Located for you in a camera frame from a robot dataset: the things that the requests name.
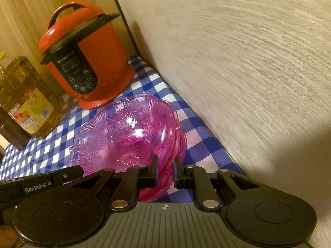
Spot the pink glass plate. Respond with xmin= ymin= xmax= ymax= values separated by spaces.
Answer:
xmin=67 ymin=94 xmax=186 ymax=202

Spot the person's left hand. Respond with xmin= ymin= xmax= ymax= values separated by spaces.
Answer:
xmin=0 ymin=225 xmax=23 ymax=248

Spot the brown cylindrical canister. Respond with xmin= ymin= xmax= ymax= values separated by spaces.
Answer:
xmin=1 ymin=108 xmax=31 ymax=151

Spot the large cooking oil bottle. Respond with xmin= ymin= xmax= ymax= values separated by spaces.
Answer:
xmin=1 ymin=52 xmax=67 ymax=139

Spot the red electric pressure cooker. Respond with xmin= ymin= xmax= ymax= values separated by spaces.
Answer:
xmin=39 ymin=0 xmax=135 ymax=110

